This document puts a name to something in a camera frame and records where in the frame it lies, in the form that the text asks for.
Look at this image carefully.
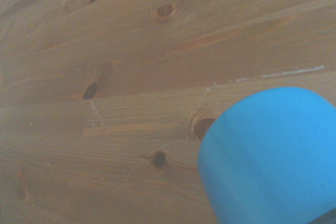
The blue enamel mug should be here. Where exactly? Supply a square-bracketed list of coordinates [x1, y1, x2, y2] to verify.
[197, 86, 336, 224]

